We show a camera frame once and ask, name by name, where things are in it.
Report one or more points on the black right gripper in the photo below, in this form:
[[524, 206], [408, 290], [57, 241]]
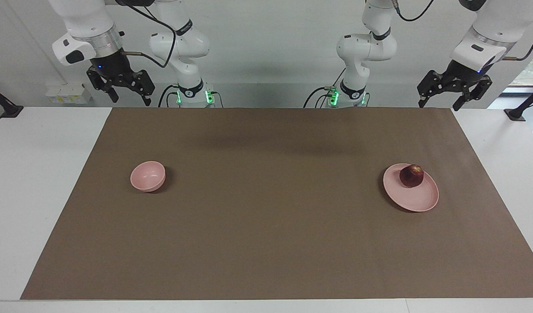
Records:
[[110, 65]]

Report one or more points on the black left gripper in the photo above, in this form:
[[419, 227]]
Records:
[[464, 71]]

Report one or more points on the dark red apple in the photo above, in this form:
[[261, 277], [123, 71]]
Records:
[[411, 176]]

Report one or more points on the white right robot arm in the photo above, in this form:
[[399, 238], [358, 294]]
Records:
[[183, 43]]

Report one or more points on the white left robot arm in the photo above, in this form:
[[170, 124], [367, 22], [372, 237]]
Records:
[[366, 48]]

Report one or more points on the pink bowl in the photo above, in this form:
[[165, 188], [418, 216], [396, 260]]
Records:
[[147, 176]]

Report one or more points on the pink plate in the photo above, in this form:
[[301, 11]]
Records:
[[416, 198]]

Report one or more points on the black clamp stand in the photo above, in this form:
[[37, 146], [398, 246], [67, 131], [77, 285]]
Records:
[[518, 113], [8, 109]]

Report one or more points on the brown table mat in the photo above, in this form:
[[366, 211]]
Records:
[[270, 217]]

